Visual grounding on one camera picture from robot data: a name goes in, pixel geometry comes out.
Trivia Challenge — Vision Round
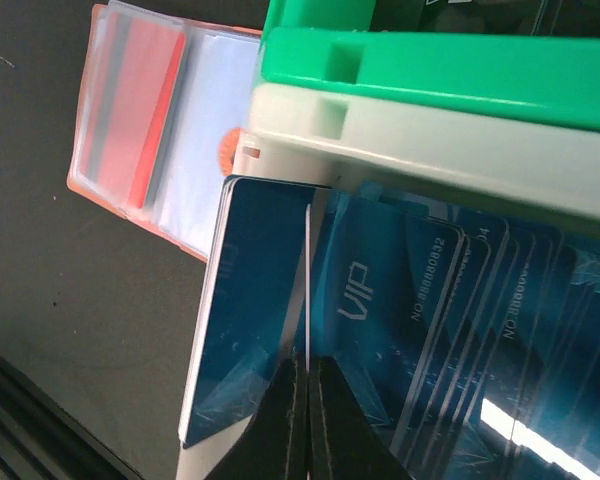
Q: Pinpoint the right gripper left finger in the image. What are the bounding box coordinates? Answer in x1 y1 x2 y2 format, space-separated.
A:
207 359 308 480

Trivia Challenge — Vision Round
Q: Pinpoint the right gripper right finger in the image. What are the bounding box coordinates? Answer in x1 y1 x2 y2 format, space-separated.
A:
308 357 410 480

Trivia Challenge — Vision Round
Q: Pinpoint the blue card stack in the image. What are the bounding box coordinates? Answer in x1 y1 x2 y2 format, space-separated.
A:
177 177 600 479

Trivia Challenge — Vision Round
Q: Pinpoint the green and white card bin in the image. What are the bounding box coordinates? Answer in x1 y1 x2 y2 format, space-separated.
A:
174 0 600 480

